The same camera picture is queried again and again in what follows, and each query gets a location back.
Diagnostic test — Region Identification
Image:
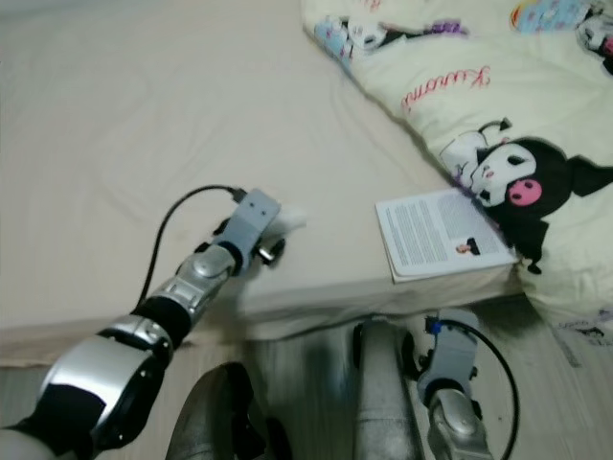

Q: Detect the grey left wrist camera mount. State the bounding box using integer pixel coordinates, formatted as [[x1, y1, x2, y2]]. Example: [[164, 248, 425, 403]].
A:
[[223, 188, 284, 252]]

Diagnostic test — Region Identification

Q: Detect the white tissue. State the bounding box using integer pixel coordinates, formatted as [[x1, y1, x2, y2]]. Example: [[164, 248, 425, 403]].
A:
[[275, 207, 308, 236]]

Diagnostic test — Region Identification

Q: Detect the cream cartoon print blanket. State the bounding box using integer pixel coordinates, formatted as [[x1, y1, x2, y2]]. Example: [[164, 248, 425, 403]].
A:
[[300, 0, 613, 334]]

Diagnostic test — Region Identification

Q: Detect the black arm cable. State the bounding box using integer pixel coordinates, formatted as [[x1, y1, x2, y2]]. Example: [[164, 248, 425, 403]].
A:
[[142, 184, 247, 310], [431, 316, 521, 460]]

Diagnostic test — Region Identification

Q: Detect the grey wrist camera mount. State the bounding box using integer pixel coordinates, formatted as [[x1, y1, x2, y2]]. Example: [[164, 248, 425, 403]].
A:
[[424, 308, 481, 386], [223, 188, 284, 252]]

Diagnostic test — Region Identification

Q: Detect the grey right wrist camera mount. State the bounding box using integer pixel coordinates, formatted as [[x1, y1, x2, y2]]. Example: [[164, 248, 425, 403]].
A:
[[424, 308, 481, 386]]

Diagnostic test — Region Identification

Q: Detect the grey right robot leg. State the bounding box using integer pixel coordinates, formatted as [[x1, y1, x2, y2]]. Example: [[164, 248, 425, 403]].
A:
[[352, 318, 430, 460]]

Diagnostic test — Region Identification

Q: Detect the open white printed book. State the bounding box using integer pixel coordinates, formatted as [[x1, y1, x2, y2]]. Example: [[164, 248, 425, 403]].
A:
[[375, 187, 521, 285]]

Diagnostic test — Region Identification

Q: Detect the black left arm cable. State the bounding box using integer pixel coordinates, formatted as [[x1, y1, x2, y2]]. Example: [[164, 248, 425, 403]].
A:
[[142, 184, 247, 310]]

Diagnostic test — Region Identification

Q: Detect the dark left robot leg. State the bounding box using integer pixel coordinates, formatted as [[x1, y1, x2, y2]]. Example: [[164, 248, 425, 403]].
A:
[[165, 361, 293, 460]]

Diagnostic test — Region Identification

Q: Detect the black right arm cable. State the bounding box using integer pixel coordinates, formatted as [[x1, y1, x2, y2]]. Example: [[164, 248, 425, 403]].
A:
[[431, 316, 521, 460]]

